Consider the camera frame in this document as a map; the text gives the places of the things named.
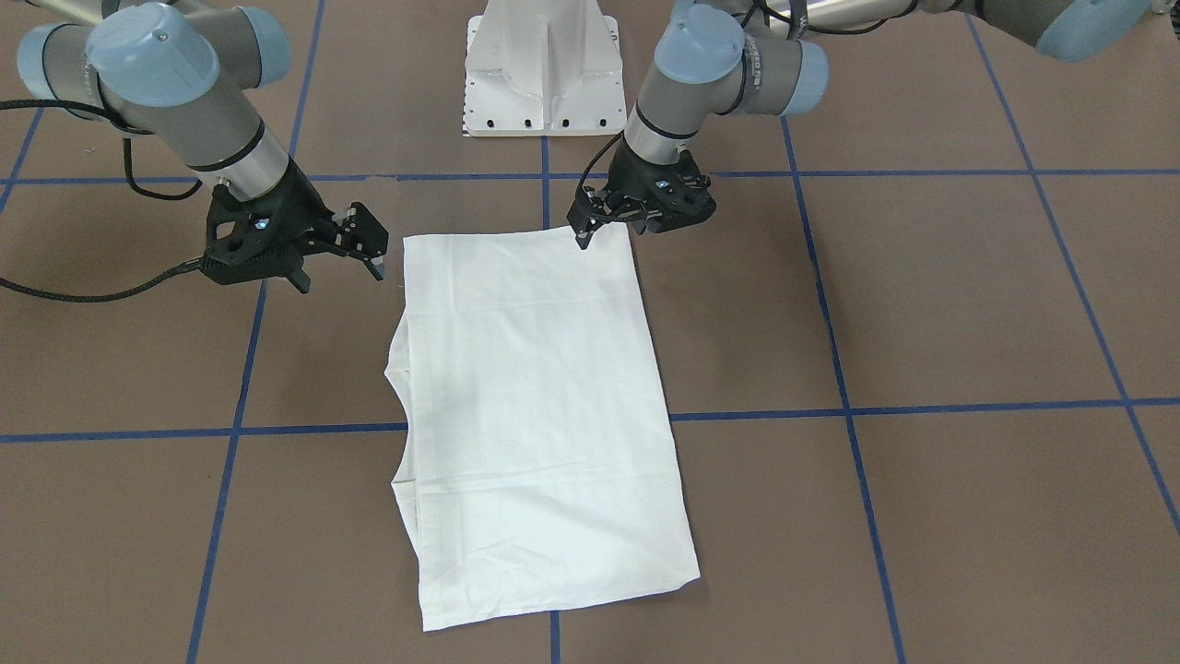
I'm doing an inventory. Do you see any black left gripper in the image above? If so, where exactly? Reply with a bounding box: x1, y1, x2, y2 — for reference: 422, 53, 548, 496
566, 138, 684, 251

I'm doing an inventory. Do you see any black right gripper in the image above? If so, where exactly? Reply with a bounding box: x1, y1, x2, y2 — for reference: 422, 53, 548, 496
249, 160, 389, 294

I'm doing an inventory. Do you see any white long-sleeve printed shirt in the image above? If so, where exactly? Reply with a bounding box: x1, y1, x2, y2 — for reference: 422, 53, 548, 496
386, 224, 700, 632

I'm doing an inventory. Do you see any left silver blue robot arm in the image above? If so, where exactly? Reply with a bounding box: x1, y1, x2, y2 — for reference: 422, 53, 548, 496
566, 1, 1153, 249

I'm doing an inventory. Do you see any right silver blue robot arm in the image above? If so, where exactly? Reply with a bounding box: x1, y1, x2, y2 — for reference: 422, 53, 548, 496
4, 1, 388, 292

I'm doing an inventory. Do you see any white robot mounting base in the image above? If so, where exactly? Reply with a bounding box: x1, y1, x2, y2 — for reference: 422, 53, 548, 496
463, 1, 627, 137

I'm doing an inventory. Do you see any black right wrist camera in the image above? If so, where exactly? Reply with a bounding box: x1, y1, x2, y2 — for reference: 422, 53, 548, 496
199, 184, 284, 285

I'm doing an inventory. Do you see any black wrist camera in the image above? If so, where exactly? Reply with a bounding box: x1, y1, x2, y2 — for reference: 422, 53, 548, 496
199, 184, 284, 285
641, 149, 717, 232

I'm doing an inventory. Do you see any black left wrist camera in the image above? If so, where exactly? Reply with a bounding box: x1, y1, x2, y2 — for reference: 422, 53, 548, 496
641, 149, 717, 232

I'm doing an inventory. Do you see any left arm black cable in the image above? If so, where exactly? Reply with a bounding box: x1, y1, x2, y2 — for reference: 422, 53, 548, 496
573, 129, 632, 218

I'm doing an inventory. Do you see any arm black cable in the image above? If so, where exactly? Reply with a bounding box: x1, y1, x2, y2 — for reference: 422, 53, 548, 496
573, 129, 632, 218
0, 97, 222, 303

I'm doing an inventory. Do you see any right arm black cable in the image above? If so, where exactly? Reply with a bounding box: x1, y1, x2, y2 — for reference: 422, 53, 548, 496
0, 97, 222, 303

